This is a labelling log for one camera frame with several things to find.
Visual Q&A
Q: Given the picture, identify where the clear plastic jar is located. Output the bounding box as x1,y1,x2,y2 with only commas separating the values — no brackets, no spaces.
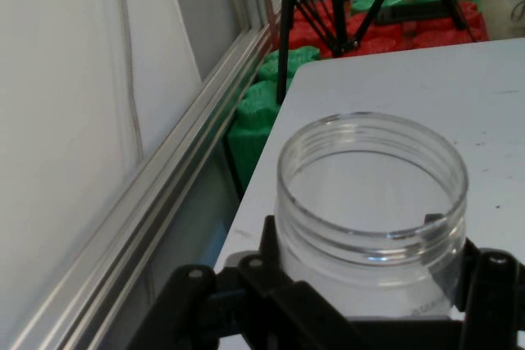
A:
275,111,469,320

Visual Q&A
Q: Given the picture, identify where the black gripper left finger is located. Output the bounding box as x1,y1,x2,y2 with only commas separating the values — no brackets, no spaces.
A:
125,215,370,350

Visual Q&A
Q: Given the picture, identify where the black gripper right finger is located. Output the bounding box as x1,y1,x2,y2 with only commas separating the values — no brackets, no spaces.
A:
453,239,525,350

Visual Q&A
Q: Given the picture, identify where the aluminium wall rail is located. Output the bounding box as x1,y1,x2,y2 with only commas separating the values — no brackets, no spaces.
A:
7,0,325,350

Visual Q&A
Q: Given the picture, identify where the black tripod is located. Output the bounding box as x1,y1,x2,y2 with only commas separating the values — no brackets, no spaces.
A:
275,0,479,105

